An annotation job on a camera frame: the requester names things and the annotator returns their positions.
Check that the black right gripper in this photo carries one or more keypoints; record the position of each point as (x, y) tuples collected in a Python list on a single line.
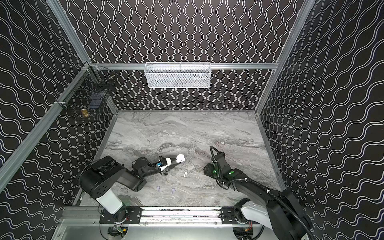
[(210, 169)]

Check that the white earbud charging case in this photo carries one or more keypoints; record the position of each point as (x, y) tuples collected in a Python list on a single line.
[(180, 158)]

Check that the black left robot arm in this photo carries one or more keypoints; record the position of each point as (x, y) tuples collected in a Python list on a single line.
[(98, 178)]

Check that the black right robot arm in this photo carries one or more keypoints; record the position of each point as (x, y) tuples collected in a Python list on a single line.
[(279, 211)]

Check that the brass fitting in basket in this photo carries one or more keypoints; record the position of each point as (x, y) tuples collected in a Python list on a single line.
[(85, 113)]

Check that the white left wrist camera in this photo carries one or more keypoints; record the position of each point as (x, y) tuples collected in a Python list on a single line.
[(164, 163)]

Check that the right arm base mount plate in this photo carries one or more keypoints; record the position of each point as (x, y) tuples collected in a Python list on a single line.
[(229, 215)]

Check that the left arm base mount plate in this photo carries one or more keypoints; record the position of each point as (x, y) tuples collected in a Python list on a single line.
[(125, 215)]

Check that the white mesh wire basket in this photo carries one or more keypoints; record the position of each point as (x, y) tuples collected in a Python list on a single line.
[(177, 75)]

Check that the black wire basket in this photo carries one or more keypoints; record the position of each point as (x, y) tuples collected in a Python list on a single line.
[(91, 93)]

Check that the aluminium front rail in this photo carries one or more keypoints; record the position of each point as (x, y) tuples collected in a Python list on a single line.
[(165, 217)]

